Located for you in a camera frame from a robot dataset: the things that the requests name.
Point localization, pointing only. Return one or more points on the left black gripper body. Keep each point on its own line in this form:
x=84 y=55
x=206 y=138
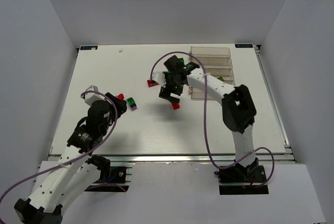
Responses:
x=119 y=104

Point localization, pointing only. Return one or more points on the red curved lego piece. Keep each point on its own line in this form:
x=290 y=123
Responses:
x=120 y=96

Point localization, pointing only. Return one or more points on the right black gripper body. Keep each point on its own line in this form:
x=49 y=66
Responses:
x=169 y=93

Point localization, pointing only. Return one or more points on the purple lego base brick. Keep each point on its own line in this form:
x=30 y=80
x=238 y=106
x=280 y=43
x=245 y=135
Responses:
x=133 y=107

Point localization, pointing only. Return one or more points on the wrist white camera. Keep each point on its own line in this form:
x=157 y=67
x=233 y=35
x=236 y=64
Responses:
x=159 y=78
x=91 y=96

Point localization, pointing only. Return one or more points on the red long lego brick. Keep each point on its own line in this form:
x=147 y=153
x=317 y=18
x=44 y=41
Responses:
x=152 y=83

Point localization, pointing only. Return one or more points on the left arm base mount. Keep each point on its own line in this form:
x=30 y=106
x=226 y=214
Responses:
x=118 y=181

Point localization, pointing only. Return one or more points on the clear compartment organizer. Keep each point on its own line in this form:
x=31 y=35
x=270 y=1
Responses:
x=217 y=62

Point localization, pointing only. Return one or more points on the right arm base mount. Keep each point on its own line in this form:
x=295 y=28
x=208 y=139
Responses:
x=232 y=182

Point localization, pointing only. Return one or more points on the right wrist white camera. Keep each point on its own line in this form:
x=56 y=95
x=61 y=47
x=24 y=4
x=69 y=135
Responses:
x=159 y=78

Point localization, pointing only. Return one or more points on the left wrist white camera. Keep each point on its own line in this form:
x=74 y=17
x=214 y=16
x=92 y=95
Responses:
x=91 y=96

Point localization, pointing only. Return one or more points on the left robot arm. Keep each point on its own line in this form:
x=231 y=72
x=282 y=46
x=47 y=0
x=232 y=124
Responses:
x=77 y=168

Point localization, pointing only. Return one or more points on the green lego on purple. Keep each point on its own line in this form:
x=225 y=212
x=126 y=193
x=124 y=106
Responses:
x=131 y=102

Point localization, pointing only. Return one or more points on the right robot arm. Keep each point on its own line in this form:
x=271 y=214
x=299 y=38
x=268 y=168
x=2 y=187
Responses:
x=238 y=109

